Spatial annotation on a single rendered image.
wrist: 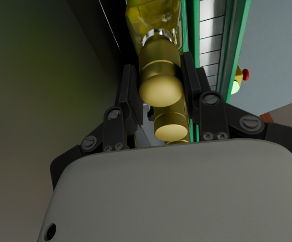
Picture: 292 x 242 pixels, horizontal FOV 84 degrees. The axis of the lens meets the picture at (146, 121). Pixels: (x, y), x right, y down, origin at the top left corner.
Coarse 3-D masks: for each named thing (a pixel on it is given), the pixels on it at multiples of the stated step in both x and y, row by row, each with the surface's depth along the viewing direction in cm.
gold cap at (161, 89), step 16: (144, 48) 13; (160, 48) 12; (176, 48) 13; (144, 64) 12; (160, 64) 11; (176, 64) 12; (144, 80) 11; (160, 80) 11; (176, 80) 11; (144, 96) 12; (160, 96) 12; (176, 96) 12
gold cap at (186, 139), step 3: (186, 135) 21; (183, 138) 21; (186, 138) 21; (165, 141) 22; (174, 141) 20; (177, 141) 20; (180, 141) 20; (183, 141) 20; (186, 141) 21; (189, 141) 21; (165, 144) 22; (168, 144) 21; (171, 144) 20
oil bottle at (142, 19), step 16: (128, 0) 17; (144, 0) 16; (160, 0) 15; (176, 0) 15; (128, 16) 15; (144, 16) 15; (160, 16) 14; (176, 16) 15; (144, 32) 15; (176, 32) 15
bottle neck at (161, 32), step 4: (148, 32) 15; (152, 32) 15; (156, 32) 14; (160, 32) 14; (164, 32) 15; (148, 36) 15; (152, 36) 14; (156, 36) 14; (160, 36) 14; (164, 36) 14; (168, 36) 15; (144, 40) 15; (148, 40) 14; (144, 44) 15
